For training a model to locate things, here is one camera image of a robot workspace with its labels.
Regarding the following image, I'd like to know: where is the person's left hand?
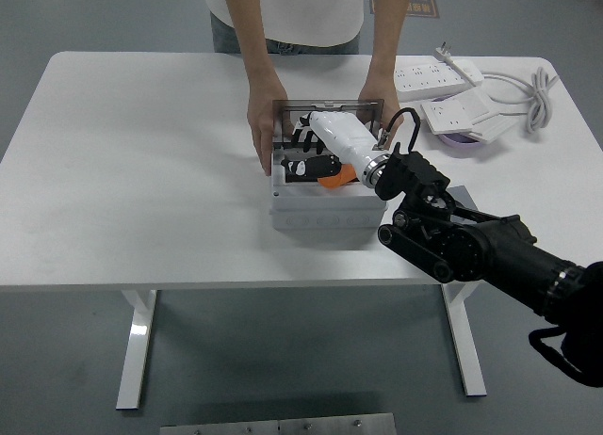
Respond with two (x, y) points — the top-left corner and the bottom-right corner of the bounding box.
(357, 72), (400, 125)

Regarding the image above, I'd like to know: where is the person's right hand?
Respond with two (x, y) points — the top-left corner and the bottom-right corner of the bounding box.
(246, 79), (289, 176)

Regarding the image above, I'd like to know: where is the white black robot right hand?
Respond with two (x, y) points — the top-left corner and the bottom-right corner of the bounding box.
(280, 109), (385, 185)

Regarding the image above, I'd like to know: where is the smoky transparent box lid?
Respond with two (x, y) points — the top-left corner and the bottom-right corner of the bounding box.
(271, 99), (385, 152)

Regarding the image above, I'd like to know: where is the orange cylinder battery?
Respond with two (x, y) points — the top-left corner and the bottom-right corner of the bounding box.
(318, 164), (360, 190)

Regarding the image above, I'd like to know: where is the white plastic junction box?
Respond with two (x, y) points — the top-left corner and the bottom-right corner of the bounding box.
(269, 137), (392, 232)

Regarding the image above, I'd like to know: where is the large white power strip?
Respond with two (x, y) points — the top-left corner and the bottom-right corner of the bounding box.
(393, 60), (485, 104)

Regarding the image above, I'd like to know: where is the white power plug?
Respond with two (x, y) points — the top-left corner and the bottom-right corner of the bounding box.
(432, 41), (456, 64)

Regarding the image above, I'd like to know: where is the brown floor sign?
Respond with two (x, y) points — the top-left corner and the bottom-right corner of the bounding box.
(368, 0), (441, 20)

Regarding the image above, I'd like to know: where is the purple round dish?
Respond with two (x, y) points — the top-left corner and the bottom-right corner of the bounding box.
(431, 95), (485, 150)

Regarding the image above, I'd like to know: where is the person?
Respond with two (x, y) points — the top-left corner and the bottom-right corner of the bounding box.
(204, 0), (367, 56)

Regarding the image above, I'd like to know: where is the plain white flat power strip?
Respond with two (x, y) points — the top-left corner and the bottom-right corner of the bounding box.
(459, 84), (513, 143)

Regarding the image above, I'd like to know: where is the grey block with round hole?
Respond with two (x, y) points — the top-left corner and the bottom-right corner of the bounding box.
(445, 185), (478, 215)

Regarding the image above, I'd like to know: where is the white table leg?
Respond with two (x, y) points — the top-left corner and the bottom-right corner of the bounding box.
(116, 288), (158, 411)
(441, 282), (487, 398)

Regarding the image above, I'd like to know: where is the grey metal plate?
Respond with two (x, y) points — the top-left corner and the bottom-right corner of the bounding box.
(159, 412), (397, 435)

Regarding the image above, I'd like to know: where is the white coiled power cable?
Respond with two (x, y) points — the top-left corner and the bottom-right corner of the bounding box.
(480, 66), (562, 136)

